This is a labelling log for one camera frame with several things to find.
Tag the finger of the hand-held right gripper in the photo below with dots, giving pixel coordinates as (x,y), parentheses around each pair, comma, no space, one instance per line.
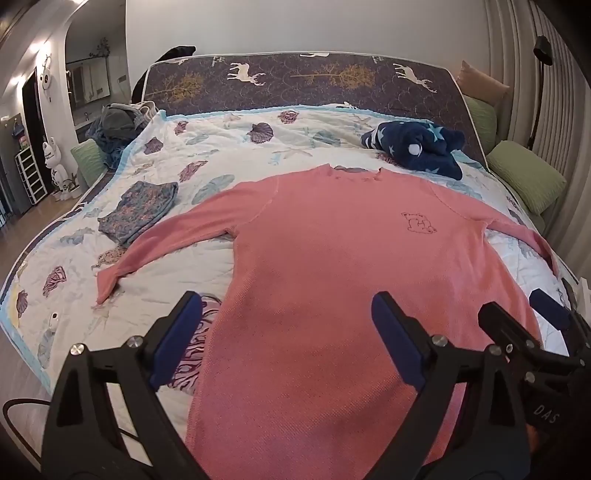
(549,309)
(503,325)

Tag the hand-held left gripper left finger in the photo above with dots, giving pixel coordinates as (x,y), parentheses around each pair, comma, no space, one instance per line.
(178,341)

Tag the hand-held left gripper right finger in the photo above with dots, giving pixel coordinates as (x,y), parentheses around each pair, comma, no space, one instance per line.
(397,341)

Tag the pink long-sleeve shirt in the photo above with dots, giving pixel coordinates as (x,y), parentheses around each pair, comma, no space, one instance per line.
(323,254)

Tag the pile of grey blue clothes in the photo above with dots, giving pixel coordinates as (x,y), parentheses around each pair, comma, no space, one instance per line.
(117,122)

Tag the green pillow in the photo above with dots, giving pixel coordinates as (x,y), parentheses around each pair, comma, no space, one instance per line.
(526,177)
(482,122)
(87,159)

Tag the folded blue floral garment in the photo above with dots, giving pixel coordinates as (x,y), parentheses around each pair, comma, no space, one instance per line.
(138,207)

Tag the navy star print garment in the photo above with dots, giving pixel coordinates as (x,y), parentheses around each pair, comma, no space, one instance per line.
(429,157)

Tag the white seashell print quilt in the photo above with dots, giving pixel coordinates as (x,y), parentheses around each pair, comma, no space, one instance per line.
(221,152)

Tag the white cat figurine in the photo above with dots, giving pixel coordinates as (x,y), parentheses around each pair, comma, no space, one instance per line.
(57,166)

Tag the white ribbed curtain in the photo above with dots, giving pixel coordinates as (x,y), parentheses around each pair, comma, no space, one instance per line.
(531,92)

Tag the white shelf rack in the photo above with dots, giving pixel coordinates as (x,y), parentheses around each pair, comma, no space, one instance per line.
(32,177)

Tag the orange pillow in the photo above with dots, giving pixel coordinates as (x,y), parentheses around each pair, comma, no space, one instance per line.
(480,83)

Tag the dark shelf unit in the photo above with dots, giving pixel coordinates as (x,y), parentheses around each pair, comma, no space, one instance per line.
(9,175)

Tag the black floor lamp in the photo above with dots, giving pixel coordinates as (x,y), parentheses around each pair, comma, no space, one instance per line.
(542,48)

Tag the dark deer print mattress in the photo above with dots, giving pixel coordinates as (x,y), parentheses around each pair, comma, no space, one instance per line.
(286,87)

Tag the black cloth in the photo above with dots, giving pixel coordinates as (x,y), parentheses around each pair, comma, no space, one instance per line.
(178,53)

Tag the white wall clock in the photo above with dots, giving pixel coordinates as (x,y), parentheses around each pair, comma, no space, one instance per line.
(46,81)

